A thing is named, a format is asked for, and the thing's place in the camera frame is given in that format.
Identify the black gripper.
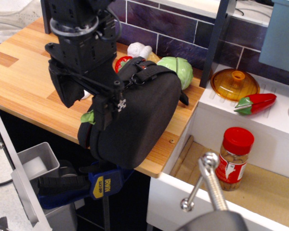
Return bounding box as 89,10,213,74
45,29,126,130

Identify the green tape zipper pull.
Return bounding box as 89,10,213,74
80,110,95,125

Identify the black zipper bag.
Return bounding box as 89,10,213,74
78,57,189,169

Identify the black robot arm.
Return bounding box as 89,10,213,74
45,0,124,130

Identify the toy fried egg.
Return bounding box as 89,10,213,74
81,90,91,100

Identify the red toy tomato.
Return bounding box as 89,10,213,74
115,56,132,73

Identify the white toy cauliflower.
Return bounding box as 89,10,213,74
127,42,152,59

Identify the grey metal bin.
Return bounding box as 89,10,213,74
17,142,60,180

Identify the blue Irwin bar clamp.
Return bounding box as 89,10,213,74
37,160,135,210

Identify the green toy cabbage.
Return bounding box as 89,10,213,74
157,57,193,90

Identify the orange transparent pot lid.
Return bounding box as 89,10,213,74
210,68,260,102

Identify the red lid peanut jar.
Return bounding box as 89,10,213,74
215,127,254,191

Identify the red toy chili pepper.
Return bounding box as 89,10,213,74
234,93,277,116

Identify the blue grey box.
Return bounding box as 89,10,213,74
259,0,289,71

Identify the dark grey shelf post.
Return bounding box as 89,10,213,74
40,0,52,34

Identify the grey upright post right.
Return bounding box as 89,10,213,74
199,0,236,88

